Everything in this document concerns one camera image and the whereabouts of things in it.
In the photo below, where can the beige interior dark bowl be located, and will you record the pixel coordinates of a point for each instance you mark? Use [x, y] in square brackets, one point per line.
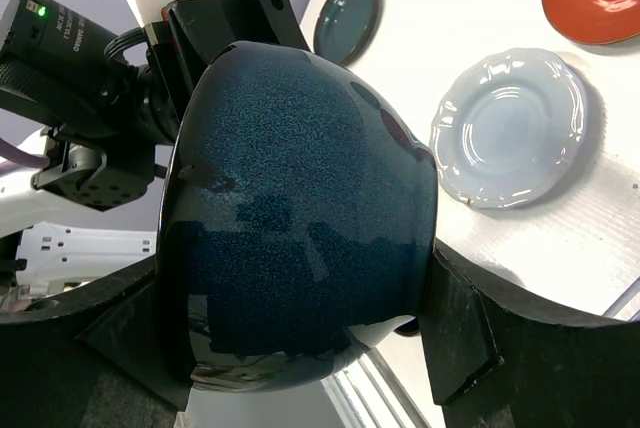
[297, 223]

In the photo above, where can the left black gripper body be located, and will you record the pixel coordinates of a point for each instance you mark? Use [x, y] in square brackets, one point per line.
[162, 62]

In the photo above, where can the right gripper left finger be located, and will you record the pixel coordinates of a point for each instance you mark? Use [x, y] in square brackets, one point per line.
[89, 357]

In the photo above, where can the light blue scalloped plate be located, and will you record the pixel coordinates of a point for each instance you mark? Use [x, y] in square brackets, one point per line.
[509, 128]

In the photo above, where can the dark blue mug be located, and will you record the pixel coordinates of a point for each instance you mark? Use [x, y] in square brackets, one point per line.
[408, 329]

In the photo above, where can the aluminium rail frame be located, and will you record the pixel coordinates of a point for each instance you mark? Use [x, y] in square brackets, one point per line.
[367, 394]

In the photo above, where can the white wire dish rack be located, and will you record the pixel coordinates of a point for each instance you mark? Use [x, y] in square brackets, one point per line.
[626, 306]

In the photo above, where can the teal dark saucer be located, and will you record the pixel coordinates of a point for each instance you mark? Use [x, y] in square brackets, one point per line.
[345, 28]

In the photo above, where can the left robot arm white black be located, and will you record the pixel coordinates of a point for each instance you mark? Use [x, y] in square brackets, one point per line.
[104, 102]

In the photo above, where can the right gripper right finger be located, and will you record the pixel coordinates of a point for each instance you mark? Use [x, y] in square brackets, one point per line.
[498, 355]

